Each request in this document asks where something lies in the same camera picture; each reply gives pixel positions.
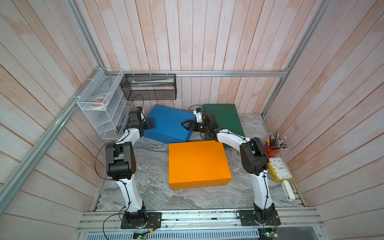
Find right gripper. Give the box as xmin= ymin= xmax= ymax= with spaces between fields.
xmin=181 ymin=120 xmax=210 ymax=134

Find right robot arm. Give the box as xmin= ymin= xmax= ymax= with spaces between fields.
xmin=181 ymin=108 xmax=278 ymax=225

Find pencils in cup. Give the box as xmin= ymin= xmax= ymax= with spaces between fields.
xmin=267 ymin=132 xmax=289 ymax=151

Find tape roll in shelf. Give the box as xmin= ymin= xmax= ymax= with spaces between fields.
xmin=89 ymin=95 xmax=110 ymax=110

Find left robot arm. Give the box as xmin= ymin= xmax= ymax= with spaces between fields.
xmin=106 ymin=107 xmax=155 ymax=228

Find aluminium rail frame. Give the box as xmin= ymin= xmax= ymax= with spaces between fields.
xmin=77 ymin=207 xmax=324 ymax=233

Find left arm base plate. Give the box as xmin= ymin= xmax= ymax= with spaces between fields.
xmin=121 ymin=212 xmax=162 ymax=230

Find green shoebox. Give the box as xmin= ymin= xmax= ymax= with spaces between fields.
xmin=204 ymin=104 xmax=249 ymax=152

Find paper in black basket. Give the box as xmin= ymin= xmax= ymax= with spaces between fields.
xmin=131 ymin=78 xmax=173 ymax=87

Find white remote control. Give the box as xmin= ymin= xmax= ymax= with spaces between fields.
xmin=281 ymin=180 xmax=296 ymax=201

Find orange shoebox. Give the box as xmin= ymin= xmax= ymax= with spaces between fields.
xmin=169 ymin=141 xmax=232 ymax=190

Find yellow clock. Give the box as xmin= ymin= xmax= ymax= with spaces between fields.
xmin=268 ymin=157 xmax=293 ymax=183

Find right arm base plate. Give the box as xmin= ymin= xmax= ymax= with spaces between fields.
xmin=238 ymin=210 xmax=281 ymax=227

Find white wire mesh shelf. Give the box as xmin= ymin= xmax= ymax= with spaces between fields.
xmin=77 ymin=68 xmax=129 ymax=140

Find black wire mesh basket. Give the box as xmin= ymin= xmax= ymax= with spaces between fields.
xmin=120 ymin=74 xmax=178 ymax=101

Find red pencil cup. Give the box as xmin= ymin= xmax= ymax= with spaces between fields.
xmin=264 ymin=143 xmax=280 ymax=158

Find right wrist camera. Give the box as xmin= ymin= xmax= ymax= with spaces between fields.
xmin=193 ymin=109 xmax=204 ymax=123

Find blue shoebox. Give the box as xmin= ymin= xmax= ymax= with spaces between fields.
xmin=144 ymin=105 xmax=196 ymax=144

